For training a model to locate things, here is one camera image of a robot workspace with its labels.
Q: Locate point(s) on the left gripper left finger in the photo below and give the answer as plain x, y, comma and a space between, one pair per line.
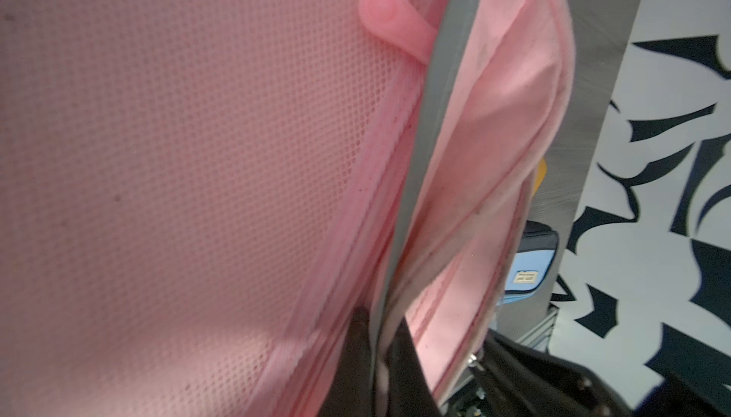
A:
350, 394

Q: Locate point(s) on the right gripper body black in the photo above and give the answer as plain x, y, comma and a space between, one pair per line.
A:
520, 381

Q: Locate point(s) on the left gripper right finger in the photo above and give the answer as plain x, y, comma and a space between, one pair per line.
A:
408, 391

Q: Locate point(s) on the blue pencil case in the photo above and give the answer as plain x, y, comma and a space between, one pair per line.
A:
532, 262

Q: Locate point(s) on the pink student backpack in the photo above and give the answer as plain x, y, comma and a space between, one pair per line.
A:
196, 194

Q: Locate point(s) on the small yellow notebook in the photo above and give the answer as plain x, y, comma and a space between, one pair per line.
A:
540, 175

